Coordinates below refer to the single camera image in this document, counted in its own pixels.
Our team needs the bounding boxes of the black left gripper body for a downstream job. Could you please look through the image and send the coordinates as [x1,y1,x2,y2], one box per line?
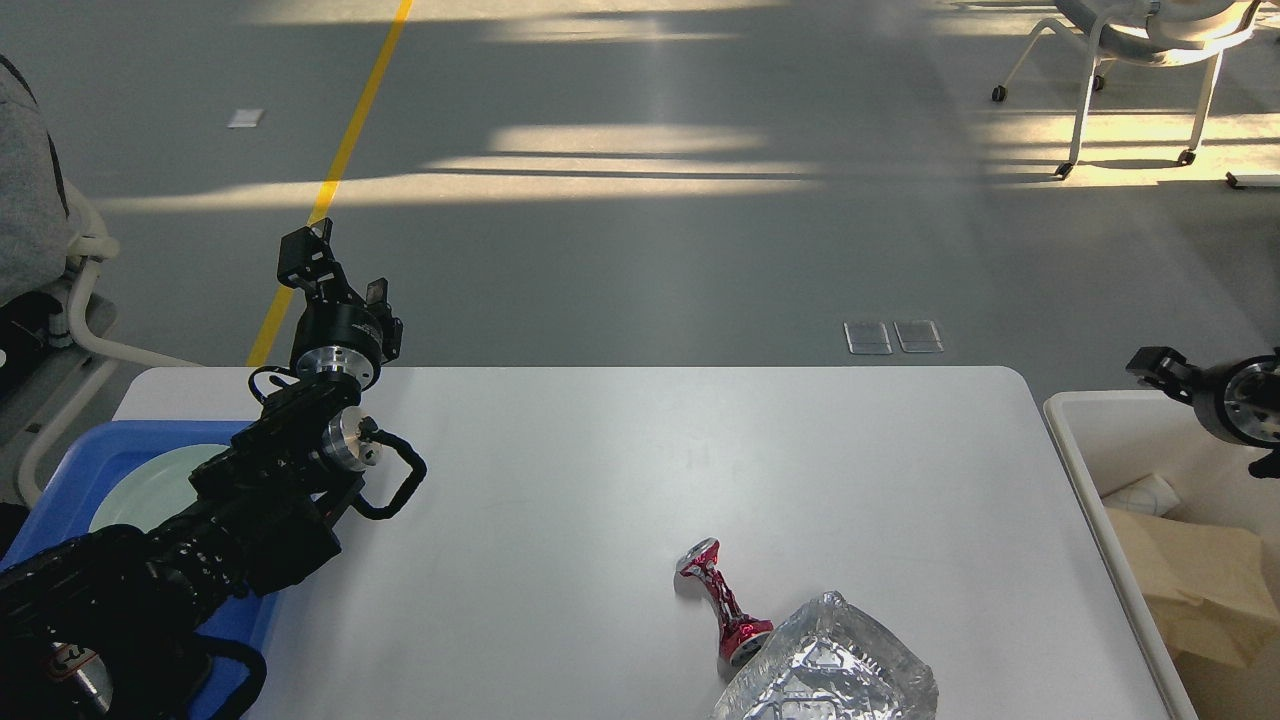
[291,302,387,389]

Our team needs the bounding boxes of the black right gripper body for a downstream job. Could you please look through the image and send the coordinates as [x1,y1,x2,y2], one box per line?
[1192,354,1279,448]

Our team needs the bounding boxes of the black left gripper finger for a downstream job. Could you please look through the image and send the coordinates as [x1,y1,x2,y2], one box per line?
[365,277,404,363]
[276,218,356,304]

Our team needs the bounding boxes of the brown paper bag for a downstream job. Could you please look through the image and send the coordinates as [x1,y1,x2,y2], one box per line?
[1105,509,1279,669]

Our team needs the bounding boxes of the light green plate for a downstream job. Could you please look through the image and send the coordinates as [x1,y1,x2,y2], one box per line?
[90,445,229,532]

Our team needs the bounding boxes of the aluminium foil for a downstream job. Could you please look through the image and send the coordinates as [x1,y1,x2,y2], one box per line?
[708,591,940,719]

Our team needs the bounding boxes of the crushed red soda can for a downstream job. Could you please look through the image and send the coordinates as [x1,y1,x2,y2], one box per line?
[675,537,774,669]

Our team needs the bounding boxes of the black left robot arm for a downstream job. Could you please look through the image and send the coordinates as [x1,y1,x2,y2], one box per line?
[1,218,428,719]

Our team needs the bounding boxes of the white plastic bin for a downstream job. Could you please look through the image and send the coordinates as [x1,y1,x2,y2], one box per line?
[1044,389,1279,719]

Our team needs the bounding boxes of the right floor outlet plate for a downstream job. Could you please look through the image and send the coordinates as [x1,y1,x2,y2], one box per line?
[893,320,945,354]

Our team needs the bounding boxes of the floor outlet plate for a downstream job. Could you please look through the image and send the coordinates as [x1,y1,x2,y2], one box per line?
[893,320,945,354]
[844,322,893,356]

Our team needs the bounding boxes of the white chair left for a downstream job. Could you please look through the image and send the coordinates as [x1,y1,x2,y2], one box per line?
[3,59,183,507]

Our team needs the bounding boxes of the white chair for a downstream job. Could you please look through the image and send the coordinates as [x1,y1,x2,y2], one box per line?
[3,59,183,507]
[989,1,1261,181]

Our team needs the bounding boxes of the blue plastic tray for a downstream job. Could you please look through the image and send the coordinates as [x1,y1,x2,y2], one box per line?
[3,420,276,719]

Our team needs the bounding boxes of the left floor outlet plate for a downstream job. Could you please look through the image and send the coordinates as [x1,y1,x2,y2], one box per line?
[844,322,893,356]

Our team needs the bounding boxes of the white chair top right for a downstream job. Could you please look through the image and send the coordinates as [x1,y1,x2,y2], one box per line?
[989,1,1261,181]

